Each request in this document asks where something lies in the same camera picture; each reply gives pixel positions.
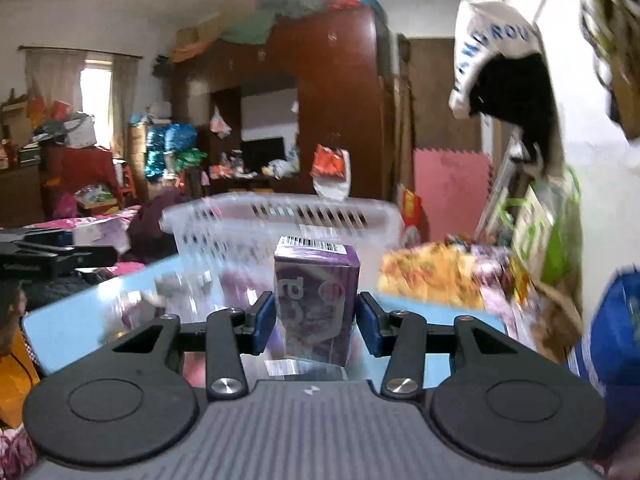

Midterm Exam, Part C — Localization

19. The purple carton box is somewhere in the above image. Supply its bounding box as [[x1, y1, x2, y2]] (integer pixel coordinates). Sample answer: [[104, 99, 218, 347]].
[[274, 235, 360, 366]]

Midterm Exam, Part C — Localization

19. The yellow patterned blanket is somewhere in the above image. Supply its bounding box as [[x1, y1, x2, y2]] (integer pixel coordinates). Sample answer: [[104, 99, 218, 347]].
[[378, 243, 485, 311]]

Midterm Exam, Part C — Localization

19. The clear plastic basket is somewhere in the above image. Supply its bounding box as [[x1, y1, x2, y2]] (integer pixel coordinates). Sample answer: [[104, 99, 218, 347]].
[[160, 193, 404, 307]]

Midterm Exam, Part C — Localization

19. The pink foam mat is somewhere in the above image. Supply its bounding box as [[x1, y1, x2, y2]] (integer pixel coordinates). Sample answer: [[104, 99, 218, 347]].
[[413, 148, 491, 242]]

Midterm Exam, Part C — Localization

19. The red white hanging bag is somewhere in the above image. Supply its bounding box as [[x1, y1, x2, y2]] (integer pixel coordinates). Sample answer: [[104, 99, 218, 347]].
[[310, 144, 352, 202]]

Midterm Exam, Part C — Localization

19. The green white shopping bag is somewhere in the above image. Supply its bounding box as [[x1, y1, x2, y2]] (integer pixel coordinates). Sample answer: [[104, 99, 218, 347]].
[[498, 166, 582, 286]]

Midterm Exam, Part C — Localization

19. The blue plastic bags pile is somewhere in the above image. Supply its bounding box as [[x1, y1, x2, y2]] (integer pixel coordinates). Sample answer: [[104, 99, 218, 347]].
[[144, 122, 207, 182]]

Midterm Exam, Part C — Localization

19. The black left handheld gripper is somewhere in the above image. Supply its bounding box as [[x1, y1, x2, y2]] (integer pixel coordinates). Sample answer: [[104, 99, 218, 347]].
[[1, 228, 118, 281]]

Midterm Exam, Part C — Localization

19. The blue sleeve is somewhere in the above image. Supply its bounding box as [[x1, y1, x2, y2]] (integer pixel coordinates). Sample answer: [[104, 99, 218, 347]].
[[567, 268, 639, 457]]

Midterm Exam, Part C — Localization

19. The red cabinet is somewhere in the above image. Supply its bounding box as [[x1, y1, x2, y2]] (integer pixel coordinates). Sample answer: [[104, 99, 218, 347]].
[[39, 144, 124, 219]]

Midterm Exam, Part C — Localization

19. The dark wooden wardrobe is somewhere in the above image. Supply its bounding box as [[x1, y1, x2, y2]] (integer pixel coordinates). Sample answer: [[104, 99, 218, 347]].
[[171, 6, 394, 200]]

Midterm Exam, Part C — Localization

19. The window curtain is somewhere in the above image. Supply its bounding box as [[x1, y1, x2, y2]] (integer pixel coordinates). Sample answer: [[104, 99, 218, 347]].
[[23, 47, 141, 158]]

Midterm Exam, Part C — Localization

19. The white bag with blue letters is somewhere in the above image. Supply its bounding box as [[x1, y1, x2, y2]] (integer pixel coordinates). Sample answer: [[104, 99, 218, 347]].
[[449, 0, 542, 119]]

